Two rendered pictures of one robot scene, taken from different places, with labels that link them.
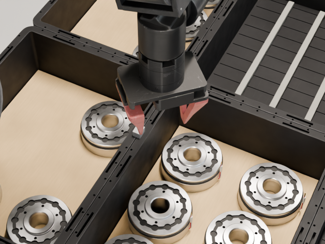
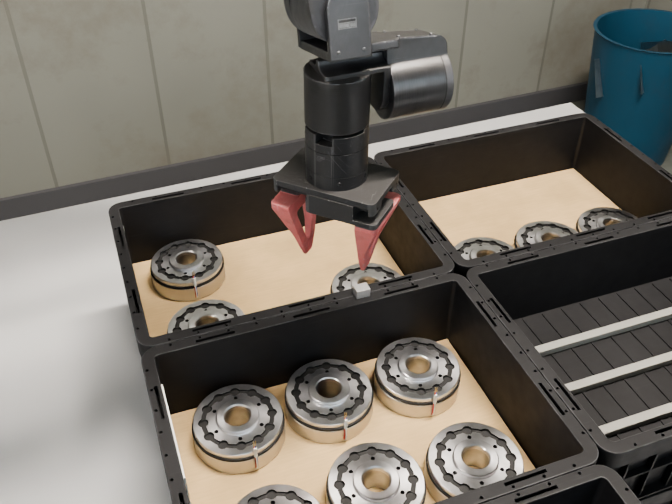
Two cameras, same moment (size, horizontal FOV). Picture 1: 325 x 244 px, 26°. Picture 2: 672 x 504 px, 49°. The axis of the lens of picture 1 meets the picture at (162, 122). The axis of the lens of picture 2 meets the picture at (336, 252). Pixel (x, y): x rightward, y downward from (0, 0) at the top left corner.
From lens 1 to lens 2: 0.52 m
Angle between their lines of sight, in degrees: 32
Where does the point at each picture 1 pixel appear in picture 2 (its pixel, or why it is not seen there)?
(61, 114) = (341, 259)
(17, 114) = not seen: hidden behind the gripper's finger
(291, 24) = not seen: outside the picture
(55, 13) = (411, 163)
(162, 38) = (314, 92)
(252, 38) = (629, 307)
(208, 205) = (392, 433)
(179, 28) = (339, 87)
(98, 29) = (458, 211)
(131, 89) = (289, 169)
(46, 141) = (301, 273)
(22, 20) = not seen: hidden behind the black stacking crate
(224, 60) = (568, 309)
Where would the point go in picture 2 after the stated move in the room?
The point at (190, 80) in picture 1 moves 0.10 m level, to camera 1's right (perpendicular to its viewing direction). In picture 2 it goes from (360, 192) to (452, 239)
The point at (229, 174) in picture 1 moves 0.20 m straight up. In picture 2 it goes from (450, 420) to (470, 292)
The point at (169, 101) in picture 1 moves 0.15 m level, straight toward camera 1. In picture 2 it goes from (319, 204) to (185, 283)
